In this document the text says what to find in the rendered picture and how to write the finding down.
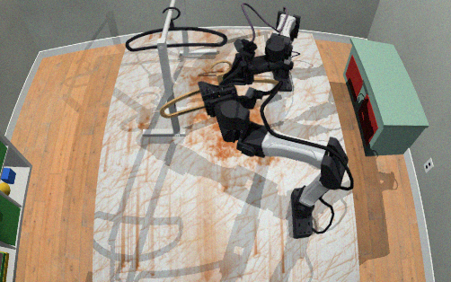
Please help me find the black clothes hanger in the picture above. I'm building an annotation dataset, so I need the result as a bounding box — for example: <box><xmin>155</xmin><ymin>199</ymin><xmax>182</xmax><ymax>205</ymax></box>
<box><xmin>125</xmin><ymin>7</ymin><xmax>227</xmax><ymax>52</ymax></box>

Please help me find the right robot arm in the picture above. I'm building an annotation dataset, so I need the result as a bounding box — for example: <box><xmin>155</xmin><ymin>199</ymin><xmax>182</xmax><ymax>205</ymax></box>
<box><xmin>234</xmin><ymin>11</ymin><xmax>301</xmax><ymax>91</ymax></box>

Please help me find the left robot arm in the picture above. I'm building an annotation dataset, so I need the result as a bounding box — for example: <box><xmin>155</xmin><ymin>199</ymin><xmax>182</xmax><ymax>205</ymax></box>
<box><xmin>218</xmin><ymin>87</ymin><xmax>349</xmax><ymax>236</ymax></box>

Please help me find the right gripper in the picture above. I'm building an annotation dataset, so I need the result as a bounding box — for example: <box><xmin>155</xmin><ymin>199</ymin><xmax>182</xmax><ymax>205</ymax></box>
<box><xmin>220</xmin><ymin>53</ymin><xmax>270</xmax><ymax>85</ymax></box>

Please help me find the tan wooden coat hanger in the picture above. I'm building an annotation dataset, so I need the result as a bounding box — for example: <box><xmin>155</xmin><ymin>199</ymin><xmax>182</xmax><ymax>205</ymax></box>
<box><xmin>160</xmin><ymin>60</ymin><xmax>279</xmax><ymax>119</ymax></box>

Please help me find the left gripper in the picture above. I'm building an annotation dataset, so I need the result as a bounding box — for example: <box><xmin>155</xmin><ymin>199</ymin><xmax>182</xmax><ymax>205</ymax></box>
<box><xmin>198</xmin><ymin>81</ymin><xmax>238</xmax><ymax>124</ymax></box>

